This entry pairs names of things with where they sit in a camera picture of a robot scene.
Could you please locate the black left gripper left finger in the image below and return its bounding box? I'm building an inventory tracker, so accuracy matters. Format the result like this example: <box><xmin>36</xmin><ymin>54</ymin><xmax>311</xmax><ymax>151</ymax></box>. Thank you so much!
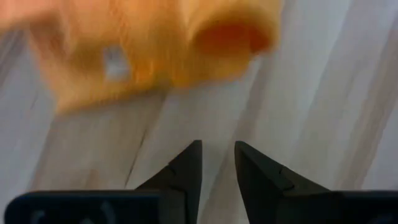
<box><xmin>136</xmin><ymin>139</ymin><xmax>203</xmax><ymax>224</ymax></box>

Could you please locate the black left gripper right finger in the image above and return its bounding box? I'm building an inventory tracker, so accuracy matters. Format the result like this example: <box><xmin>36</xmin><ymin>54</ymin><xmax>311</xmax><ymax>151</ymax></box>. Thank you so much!
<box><xmin>234</xmin><ymin>140</ymin><xmax>330</xmax><ymax>224</ymax></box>

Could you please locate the orange microfiber towel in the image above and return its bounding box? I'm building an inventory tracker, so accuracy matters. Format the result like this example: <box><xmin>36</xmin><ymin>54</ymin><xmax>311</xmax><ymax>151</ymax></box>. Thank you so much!
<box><xmin>0</xmin><ymin>0</ymin><xmax>284</xmax><ymax>113</ymax></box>

